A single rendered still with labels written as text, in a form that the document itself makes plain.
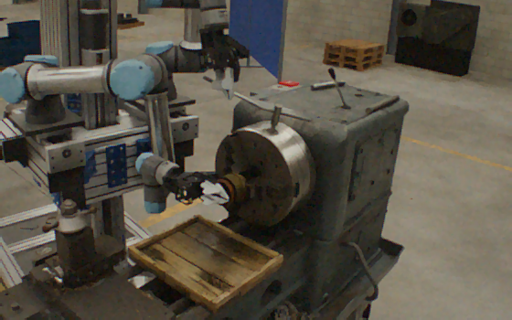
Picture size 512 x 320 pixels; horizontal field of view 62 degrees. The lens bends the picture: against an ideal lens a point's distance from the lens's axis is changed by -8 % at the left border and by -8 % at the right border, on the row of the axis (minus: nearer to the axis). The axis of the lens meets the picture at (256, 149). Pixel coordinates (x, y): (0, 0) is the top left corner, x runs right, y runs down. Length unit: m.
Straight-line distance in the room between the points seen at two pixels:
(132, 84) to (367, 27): 11.04
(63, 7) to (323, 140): 1.09
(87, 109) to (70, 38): 0.28
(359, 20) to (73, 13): 10.78
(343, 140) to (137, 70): 0.64
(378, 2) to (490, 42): 2.92
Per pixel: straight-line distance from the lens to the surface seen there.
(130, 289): 1.16
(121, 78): 1.36
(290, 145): 1.38
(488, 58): 11.28
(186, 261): 1.39
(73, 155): 1.65
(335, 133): 1.43
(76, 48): 1.91
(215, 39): 1.29
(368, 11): 12.19
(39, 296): 1.25
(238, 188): 1.33
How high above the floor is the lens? 1.69
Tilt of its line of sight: 21 degrees down
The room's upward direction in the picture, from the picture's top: 4 degrees clockwise
